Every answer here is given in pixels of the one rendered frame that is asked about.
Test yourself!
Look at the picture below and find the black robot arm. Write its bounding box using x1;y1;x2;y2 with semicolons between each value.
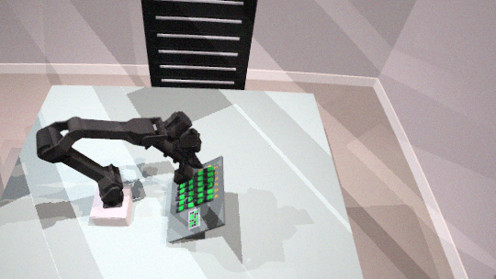
36;111;201;208

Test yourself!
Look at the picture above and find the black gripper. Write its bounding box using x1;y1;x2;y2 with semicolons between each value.
163;139;203;184

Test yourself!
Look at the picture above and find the grey switch panel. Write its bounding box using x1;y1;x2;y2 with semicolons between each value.
168;156;225;243

